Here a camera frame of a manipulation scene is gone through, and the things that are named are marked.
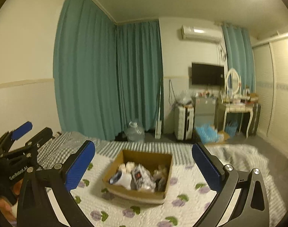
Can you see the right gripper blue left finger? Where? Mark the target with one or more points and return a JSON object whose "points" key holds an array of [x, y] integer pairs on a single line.
{"points": [[77, 164]]}

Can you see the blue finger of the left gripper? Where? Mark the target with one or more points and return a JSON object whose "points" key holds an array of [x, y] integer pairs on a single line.
{"points": [[22, 129], [32, 145]]}

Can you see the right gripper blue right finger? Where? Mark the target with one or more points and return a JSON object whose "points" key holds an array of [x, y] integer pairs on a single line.
{"points": [[209, 166]]}

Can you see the floral black white tissue pack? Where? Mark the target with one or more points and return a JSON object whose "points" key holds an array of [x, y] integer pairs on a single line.
{"points": [[143, 179]]}

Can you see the white fluffy plush toy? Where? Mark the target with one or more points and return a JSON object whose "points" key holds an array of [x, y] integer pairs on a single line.
{"points": [[126, 168]]}

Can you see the grey white sock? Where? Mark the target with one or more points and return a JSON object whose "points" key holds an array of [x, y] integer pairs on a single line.
{"points": [[160, 177]]}

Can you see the person's hand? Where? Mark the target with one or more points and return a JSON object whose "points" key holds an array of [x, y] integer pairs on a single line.
{"points": [[5, 207]]}

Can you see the grey checked bed sheet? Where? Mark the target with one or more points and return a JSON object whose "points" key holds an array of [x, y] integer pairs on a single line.
{"points": [[243, 157]]}

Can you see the white floral quilt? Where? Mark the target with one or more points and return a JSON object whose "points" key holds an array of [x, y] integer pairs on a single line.
{"points": [[182, 202]]}

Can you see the box of blue plastic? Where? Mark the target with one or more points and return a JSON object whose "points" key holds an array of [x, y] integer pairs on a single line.
{"points": [[209, 135]]}

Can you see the clear water jug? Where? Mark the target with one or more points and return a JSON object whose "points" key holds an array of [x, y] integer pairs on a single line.
{"points": [[135, 132]]}

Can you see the brown cardboard box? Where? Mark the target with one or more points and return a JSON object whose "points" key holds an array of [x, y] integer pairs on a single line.
{"points": [[150, 161]]}

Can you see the small silver refrigerator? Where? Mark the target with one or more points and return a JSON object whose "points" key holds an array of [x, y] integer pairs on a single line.
{"points": [[204, 111]]}

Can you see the white suitcase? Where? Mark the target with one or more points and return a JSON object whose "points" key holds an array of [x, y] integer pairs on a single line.
{"points": [[183, 122]]}

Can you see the white floor mop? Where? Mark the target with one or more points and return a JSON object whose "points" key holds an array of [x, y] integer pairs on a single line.
{"points": [[159, 121]]}

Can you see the white oval vanity mirror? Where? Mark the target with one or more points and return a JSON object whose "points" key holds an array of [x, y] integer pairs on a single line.
{"points": [[232, 83]]}

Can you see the large teal curtain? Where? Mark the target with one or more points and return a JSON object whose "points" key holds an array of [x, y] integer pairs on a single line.
{"points": [[106, 75]]}

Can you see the white louvred wardrobe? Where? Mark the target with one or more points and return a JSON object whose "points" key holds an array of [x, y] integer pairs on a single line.
{"points": [[271, 86]]}

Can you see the teal window curtain right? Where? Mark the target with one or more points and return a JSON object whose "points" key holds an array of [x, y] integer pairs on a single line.
{"points": [[239, 54]]}

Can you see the white air conditioner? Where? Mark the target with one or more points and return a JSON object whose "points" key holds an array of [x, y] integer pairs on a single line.
{"points": [[202, 34]]}

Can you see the black wall television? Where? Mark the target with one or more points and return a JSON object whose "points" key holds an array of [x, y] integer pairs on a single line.
{"points": [[207, 74]]}

